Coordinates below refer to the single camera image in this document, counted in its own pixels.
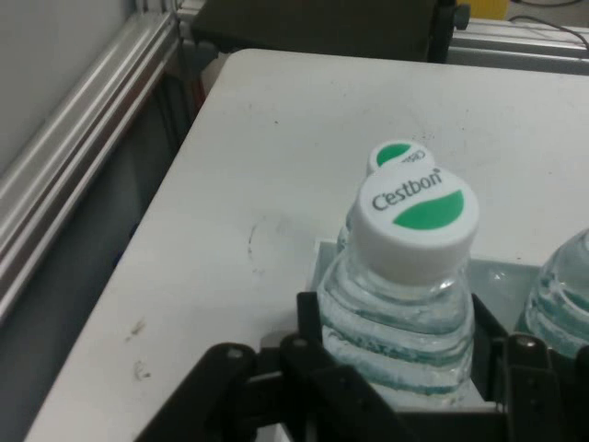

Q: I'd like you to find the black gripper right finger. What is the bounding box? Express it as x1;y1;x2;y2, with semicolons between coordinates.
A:
469;293;589;442

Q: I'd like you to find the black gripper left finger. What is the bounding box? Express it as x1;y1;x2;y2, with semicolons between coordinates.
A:
133;290;415;442

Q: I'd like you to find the green label water bottle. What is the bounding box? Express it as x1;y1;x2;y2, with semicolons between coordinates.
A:
336;142;436;254
317;167;481;412
514;228;589;359

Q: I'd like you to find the blue and white cardboard box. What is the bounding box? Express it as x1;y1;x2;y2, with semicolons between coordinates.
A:
260;236;553;442

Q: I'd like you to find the dark grey chair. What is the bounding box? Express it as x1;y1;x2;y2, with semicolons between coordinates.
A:
190;0;471;64

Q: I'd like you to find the yellow box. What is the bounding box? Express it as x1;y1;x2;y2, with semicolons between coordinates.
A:
468;0;513;20

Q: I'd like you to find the horizontal aluminium frame rail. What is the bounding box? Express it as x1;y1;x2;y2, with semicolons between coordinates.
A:
0;8;181;326

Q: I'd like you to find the aluminium side frame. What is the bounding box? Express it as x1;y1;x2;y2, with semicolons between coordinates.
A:
447;17;589;76

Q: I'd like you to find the thin dark background cable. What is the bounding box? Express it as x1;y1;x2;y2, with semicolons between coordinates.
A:
507;12;589;52

